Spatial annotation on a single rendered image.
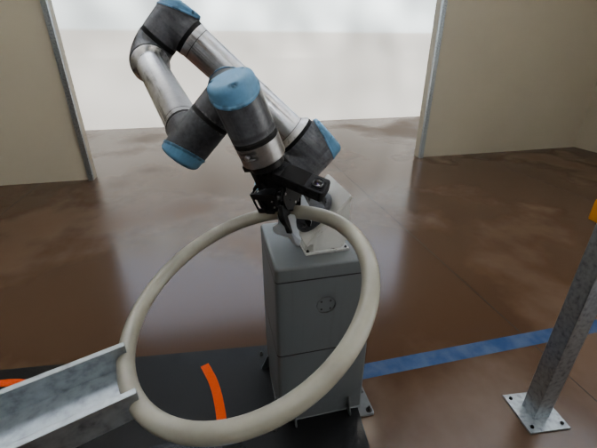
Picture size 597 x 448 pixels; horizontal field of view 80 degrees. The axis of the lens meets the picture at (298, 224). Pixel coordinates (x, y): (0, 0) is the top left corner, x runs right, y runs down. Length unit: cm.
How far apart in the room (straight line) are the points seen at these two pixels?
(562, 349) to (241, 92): 166
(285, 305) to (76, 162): 449
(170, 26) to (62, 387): 99
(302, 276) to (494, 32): 562
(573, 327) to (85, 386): 168
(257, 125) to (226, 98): 7
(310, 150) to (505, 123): 589
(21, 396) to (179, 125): 54
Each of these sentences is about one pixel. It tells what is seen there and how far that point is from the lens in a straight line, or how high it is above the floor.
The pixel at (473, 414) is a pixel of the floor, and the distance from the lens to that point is 210.
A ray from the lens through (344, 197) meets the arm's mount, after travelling 134.
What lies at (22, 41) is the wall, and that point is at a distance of 544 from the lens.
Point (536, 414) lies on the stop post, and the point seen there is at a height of 4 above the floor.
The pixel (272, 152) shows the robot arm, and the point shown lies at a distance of 68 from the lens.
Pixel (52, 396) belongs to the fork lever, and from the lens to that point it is 75.
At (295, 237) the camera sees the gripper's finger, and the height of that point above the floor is 119.
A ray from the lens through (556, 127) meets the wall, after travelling 774.
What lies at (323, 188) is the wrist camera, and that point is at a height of 132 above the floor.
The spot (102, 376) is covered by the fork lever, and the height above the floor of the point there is 106.
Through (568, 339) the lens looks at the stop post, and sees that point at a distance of 188.
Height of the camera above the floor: 156
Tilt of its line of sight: 26 degrees down
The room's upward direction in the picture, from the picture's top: straight up
